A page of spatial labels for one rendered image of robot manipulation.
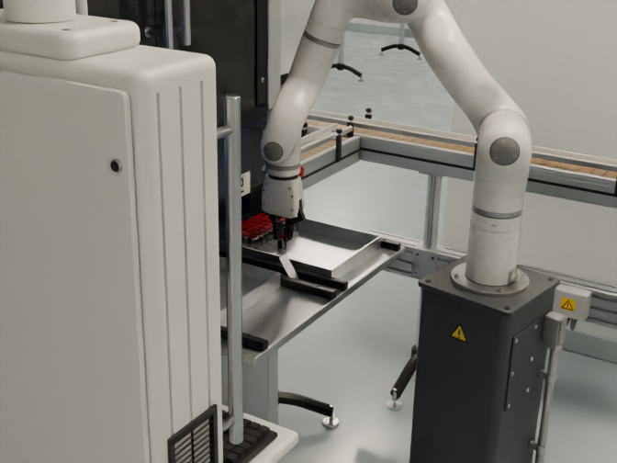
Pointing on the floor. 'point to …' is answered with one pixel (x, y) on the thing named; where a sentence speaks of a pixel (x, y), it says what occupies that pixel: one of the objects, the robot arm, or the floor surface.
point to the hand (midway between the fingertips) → (283, 231)
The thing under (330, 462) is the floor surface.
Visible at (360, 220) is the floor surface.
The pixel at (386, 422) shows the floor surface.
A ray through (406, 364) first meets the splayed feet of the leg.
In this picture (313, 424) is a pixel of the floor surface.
